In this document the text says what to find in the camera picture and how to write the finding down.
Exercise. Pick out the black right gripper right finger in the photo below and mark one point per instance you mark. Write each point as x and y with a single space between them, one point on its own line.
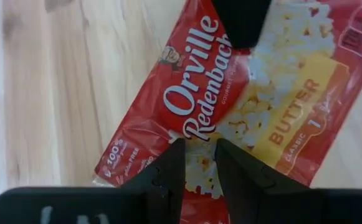
249 186

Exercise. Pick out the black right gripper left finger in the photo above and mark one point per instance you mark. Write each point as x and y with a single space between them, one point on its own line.
165 186

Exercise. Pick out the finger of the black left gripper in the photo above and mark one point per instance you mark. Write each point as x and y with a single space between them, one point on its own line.
241 21

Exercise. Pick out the red popcorn bag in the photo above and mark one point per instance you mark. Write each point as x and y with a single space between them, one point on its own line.
199 93

